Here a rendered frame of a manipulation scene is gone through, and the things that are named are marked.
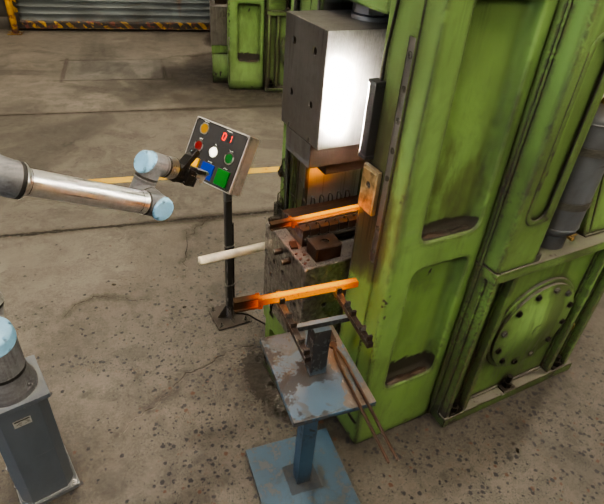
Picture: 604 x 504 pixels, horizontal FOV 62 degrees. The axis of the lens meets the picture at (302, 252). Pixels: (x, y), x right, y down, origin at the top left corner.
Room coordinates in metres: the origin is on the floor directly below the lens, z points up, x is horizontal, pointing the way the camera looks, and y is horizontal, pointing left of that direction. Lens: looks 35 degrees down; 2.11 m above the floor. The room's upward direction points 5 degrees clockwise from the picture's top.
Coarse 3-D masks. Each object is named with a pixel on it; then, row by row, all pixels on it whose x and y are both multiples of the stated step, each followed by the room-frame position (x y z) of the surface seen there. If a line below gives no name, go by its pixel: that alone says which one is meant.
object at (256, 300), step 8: (344, 280) 1.42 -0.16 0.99; (352, 280) 1.43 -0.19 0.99; (296, 288) 1.36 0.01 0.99; (304, 288) 1.36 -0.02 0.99; (312, 288) 1.36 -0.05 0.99; (320, 288) 1.37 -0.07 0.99; (328, 288) 1.37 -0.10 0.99; (344, 288) 1.40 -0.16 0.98; (248, 296) 1.28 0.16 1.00; (256, 296) 1.28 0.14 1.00; (264, 296) 1.30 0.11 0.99; (272, 296) 1.30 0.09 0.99; (280, 296) 1.31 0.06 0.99; (288, 296) 1.32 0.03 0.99; (296, 296) 1.33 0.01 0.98; (304, 296) 1.34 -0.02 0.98; (240, 304) 1.26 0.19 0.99; (248, 304) 1.27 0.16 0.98; (256, 304) 1.28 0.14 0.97; (264, 304) 1.28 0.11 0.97
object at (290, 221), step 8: (336, 208) 1.90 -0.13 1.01; (344, 208) 1.91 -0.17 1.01; (352, 208) 1.91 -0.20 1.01; (288, 216) 1.79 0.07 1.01; (304, 216) 1.81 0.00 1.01; (312, 216) 1.82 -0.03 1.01; (320, 216) 1.83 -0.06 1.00; (272, 224) 1.72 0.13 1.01; (280, 224) 1.75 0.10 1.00; (288, 224) 1.77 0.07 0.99; (296, 224) 1.78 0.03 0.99
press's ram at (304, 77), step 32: (288, 32) 1.92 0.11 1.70; (320, 32) 1.72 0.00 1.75; (352, 32) 1.72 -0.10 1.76; (384, 32) 1.79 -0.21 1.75; (288, 64) 1.90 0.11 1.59; (320, 64) 1.70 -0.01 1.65; (352, 64) 1.73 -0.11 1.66; (288, 96) 1.89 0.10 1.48; (320, 96) 1.69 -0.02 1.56; (352, 96) 1.74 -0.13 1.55; (320, 128) 1.68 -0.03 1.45; (352, 128) 1.75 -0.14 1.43
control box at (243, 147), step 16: (208, 128) 2.26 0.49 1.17; (224, 128) 2.23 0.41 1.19; (192, 144) 2.26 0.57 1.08; (208, 144) 2.22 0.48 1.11; (224, 144) 2.18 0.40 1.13; (240, 144) 2.14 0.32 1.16; (256, 144) 2.18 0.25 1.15; (208, 160) 2.17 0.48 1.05; (224, 160) 2.13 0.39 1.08; (240, 160) 2.10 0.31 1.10; (240, 176) 2.09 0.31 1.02; (240, 192) 2.09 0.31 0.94
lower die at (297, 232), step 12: (312, 204) 1.97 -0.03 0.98; (324, 204) 1.98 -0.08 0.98; (336, 204) 1.97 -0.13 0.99; (348, 204) 1.98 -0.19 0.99; (336, 216) 1.86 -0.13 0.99; (348, 216) 1.87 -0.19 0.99; (288, 228) 1.83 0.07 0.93; (300, 228) 1.74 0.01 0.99; (312, 228) 1.75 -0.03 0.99; (324, 228) 1.77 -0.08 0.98; (336, 228) 1.80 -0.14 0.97; (300, 240) 1.74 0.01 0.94
